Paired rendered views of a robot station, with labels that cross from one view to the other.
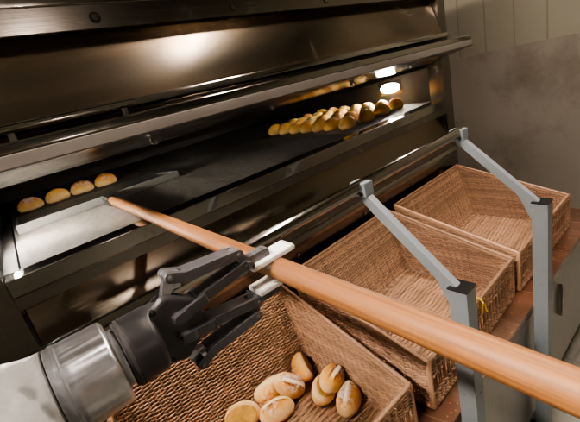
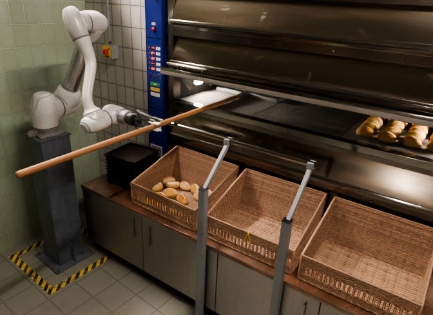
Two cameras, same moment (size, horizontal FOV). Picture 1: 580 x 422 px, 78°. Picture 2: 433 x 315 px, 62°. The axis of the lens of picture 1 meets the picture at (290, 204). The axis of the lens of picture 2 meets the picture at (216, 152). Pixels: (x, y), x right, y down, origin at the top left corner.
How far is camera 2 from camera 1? 1.96 m
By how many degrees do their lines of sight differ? 64
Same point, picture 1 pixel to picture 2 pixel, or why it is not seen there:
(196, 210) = (223, 114)
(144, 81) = (222, 62)
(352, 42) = (345, 82)
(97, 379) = (120, 116)
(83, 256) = (189, 105)
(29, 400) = (115, 111)
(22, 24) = (199, 35)
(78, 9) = (214, 33)
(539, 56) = not seen: outside the picture
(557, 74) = not seen: outside the picture
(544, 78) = not seen: outside the picture
